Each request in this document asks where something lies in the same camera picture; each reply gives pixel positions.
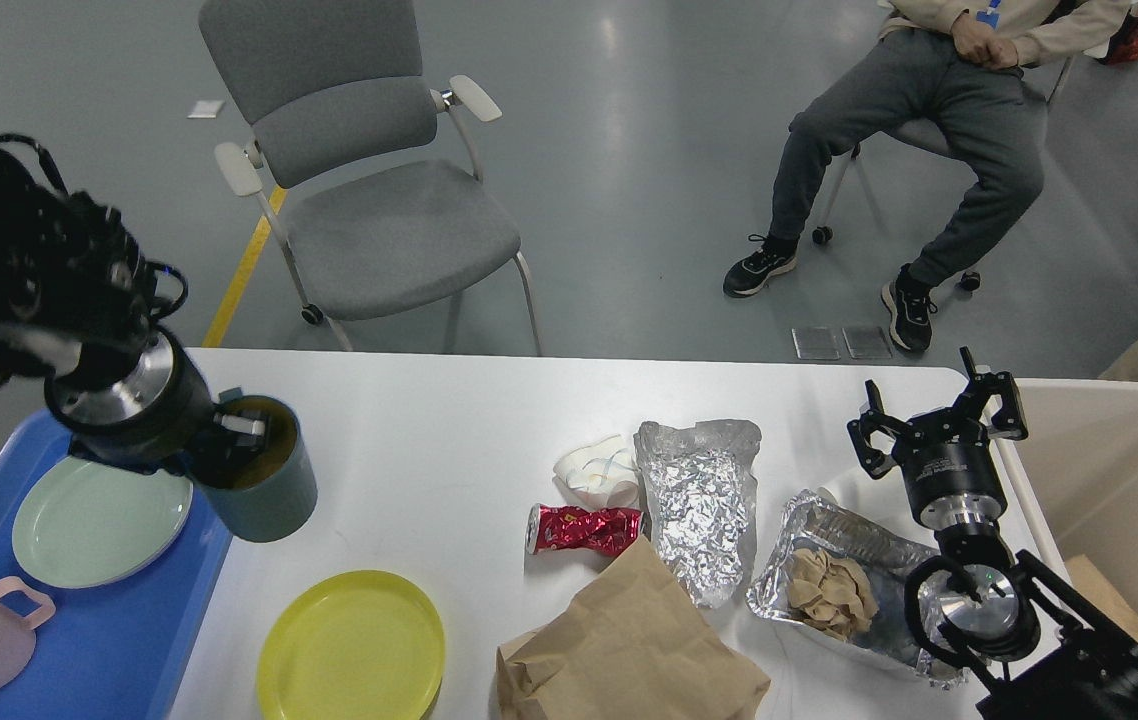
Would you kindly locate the beige plastic bin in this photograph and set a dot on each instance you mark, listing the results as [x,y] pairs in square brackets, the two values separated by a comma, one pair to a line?
[1119,480]

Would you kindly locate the crumpled brown napkin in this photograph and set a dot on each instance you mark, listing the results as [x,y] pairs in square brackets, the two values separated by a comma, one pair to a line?
[831,594]

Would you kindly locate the seated person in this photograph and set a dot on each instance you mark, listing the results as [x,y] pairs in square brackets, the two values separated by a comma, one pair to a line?
[958,64]

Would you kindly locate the crumpled white tissue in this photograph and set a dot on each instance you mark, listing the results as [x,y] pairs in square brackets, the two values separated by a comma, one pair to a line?
[600,476]

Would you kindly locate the crushed red can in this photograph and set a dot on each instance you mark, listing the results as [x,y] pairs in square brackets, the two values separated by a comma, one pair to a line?
[610,531]

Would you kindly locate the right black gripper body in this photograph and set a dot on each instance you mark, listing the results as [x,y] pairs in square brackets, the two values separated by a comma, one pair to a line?
[948,473]

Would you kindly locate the cardboard piece in bin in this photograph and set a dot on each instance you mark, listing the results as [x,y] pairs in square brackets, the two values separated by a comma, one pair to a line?
[1088,580]

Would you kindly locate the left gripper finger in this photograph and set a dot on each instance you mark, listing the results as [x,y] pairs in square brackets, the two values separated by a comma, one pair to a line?
[241,436]

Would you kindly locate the dark teal mug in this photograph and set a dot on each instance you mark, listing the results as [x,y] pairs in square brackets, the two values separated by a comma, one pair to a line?
[273,495]

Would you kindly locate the grey office chair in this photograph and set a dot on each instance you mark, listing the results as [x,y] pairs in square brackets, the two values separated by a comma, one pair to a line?
[323,84]

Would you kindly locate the pale green plate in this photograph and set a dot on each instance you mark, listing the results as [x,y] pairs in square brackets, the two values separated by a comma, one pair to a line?
[84,524]

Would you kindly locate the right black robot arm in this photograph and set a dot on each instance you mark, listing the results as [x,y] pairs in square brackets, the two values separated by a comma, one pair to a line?
[1041,650]

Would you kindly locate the aluminium foil tray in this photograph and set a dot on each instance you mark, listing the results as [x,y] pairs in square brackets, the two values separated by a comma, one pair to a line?
[814,523]

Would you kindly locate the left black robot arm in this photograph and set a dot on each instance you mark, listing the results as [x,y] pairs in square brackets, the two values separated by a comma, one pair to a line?
[82,309]

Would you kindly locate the silver foil bag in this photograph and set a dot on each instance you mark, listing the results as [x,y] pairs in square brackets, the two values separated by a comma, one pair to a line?
[701,501]

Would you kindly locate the yellow plate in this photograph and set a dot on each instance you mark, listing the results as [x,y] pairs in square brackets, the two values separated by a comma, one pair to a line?
[364,644]

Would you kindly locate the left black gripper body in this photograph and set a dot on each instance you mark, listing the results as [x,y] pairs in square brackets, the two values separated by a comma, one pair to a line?
[160,416]

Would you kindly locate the person's wheeled chair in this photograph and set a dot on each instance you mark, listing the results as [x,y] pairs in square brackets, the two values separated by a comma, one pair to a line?
[925,135]

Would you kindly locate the blue plastic tray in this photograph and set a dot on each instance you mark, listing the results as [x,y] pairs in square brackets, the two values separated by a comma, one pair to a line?
[116,651]

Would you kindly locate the brown paper bag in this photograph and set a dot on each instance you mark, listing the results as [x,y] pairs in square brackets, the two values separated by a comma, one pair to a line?
[630,645]

